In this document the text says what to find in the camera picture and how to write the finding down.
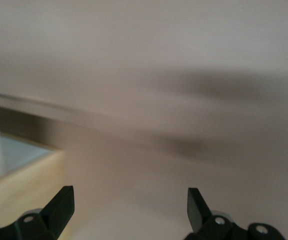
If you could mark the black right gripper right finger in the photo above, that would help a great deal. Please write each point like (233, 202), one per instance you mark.
(199, 215)

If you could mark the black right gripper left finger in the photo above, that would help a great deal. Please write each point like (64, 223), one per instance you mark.
(54, 220)

